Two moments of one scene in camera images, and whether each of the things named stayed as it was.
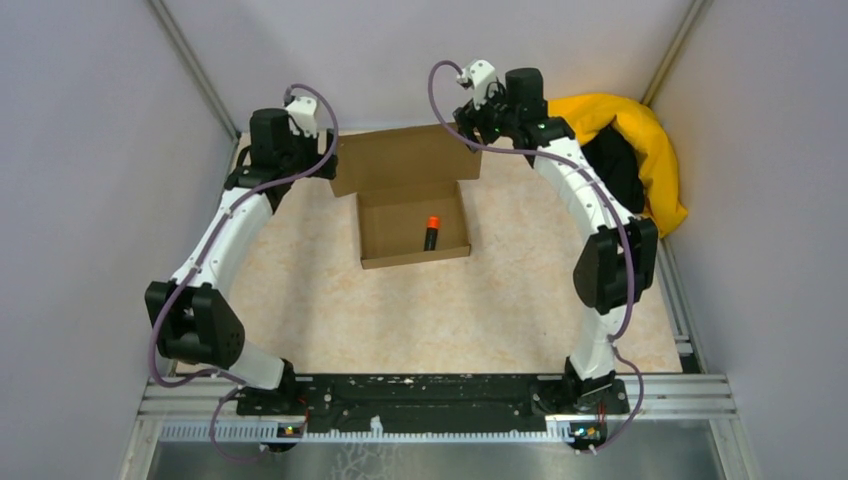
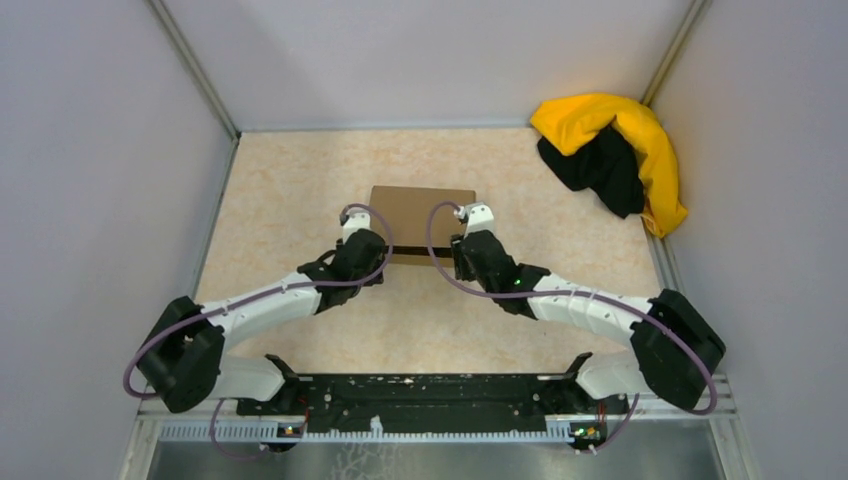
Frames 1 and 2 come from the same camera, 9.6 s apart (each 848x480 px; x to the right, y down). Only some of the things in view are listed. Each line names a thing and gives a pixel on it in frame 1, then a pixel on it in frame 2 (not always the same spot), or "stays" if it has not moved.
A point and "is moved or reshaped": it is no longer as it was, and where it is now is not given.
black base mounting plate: x=428 y=403 stays
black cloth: x=620 y=164 stays
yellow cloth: x=592 y=114 stays
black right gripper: x=470 y=117 -> x=462 y=271
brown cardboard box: x=410 y=198 is moved or reshaped
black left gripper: x=312 y=145 -> x=377 y=280
